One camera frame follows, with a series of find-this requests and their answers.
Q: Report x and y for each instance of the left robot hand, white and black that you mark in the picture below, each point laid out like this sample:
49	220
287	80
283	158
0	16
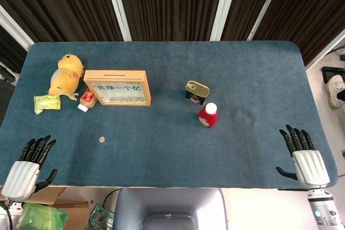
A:
20	178

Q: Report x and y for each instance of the right robot hand, white and black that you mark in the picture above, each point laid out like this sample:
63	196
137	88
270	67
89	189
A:
310	165

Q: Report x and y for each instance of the small silver coin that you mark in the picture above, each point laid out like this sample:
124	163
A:
102	139

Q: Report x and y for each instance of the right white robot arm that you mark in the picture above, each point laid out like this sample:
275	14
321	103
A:
323	208

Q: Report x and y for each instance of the green plastic bag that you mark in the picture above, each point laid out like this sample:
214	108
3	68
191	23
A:
40	217

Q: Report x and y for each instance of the brown cardboard box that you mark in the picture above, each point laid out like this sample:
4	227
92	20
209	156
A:
72	211

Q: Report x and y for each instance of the white sneaker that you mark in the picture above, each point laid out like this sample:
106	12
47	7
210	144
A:
335	91

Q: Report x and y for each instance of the green snack bag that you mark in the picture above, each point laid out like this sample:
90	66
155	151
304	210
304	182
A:
47	103

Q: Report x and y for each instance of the green patterned packet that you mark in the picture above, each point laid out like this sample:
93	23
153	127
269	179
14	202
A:
101	219

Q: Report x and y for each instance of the black floor device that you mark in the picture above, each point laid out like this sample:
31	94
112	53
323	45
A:
334	71

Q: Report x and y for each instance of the small bottle, red label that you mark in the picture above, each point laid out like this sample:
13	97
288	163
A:
88	99

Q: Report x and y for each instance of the yellow plush toy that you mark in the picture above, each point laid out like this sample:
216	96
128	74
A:
64	76

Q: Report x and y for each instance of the red ketchup bottle, white cap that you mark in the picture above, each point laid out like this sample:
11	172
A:
208	118

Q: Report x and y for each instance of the rectangular tin can, gold lid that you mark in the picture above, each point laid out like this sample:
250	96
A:
196	91

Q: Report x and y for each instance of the blue felt table mat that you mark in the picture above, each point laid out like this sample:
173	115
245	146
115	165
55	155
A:
167	146

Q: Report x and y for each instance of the grey robot torso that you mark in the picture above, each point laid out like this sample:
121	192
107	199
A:
169	205

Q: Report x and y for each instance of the white partition post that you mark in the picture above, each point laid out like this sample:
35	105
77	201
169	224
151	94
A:
265	3
14	29
327	48
223	3
117	3

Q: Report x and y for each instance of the wooden coin box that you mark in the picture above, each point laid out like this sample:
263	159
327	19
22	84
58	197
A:
118	90

